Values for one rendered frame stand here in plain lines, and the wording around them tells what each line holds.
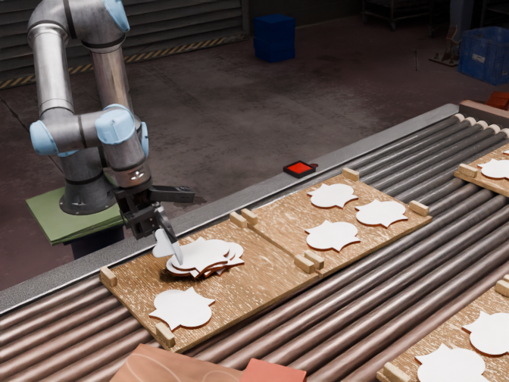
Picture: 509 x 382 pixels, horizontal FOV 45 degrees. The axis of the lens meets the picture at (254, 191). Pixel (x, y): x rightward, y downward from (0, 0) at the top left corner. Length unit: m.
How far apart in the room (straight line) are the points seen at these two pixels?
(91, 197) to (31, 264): 1.54
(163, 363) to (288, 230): 0.65
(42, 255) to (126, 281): 1.96
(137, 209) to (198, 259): 0.23
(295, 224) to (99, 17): 0.74
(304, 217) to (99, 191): 0.63
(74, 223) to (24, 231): 1.84
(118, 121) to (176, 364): 0.49
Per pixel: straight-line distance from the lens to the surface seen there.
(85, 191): 1.90
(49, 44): 1.57
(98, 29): 1.65
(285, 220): 1.70
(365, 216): 1.71
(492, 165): 2.07
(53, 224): 1.90
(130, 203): 1.34
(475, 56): 5.88
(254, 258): 1.55
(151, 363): 1.15
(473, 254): 1.67
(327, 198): 1.79
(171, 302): 1.42
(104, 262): 1.64
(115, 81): 1.74
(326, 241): 1.60
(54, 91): 1.45
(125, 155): 1.28
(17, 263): 3.45
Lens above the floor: 1.83
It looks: 29 degrees down
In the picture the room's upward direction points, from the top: 2 degrees counter-clockwise
